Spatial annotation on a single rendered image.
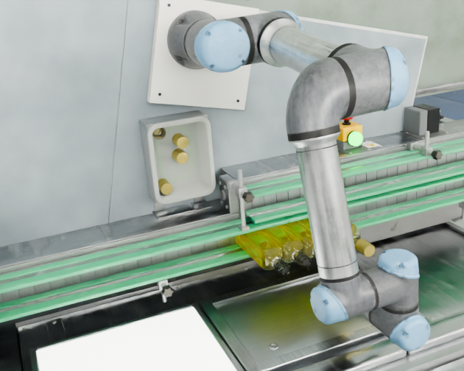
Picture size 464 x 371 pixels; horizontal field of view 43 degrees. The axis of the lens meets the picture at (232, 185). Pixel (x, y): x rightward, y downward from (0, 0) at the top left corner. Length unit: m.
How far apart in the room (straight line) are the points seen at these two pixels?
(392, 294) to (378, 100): 0.36
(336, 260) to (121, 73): 0.80
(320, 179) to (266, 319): 0.55
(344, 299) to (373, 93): 0.38
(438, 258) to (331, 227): 0.85
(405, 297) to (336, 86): 0.43
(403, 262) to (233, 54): 0.61
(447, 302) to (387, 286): 0.53
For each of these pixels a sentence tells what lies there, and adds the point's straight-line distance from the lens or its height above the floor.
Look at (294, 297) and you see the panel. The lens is 1.60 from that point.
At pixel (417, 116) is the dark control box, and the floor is 0.82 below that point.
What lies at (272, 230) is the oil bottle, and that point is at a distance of 1.59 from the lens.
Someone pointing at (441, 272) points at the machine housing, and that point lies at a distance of 1.81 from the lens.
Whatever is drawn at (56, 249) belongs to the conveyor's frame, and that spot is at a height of 0.85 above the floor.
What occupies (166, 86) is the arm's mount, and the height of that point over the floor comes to 0.78.
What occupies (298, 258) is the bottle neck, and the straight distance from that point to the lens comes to 1.49.
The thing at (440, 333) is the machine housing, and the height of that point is 1.38.
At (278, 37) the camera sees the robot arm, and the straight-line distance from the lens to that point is 1.38.
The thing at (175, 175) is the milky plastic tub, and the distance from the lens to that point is 1.67.
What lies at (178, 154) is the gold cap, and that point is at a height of 0.81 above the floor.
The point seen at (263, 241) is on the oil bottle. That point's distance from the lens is 1.55.
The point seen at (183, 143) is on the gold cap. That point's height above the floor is 0.81.
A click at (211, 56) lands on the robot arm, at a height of 1.00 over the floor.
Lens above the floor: 2.29
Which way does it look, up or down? 61 degrees down
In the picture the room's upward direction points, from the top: 128 degrees clockwise
